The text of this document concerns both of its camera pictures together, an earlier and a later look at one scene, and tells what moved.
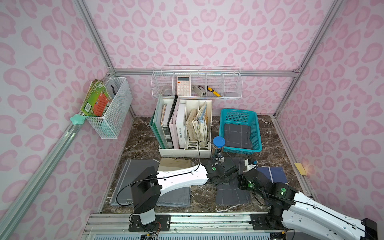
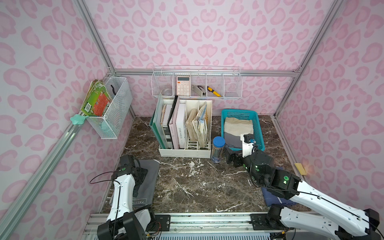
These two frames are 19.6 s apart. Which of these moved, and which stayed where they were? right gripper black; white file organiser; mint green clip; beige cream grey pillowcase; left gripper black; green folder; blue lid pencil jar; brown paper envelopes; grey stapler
Moved: beige cream grey pillowcase; left gripper black; right gripper black
Stayed: brown paper envelopes; grey stapler; mint green clip; blue lid pencil jar; green folder; white file organiser
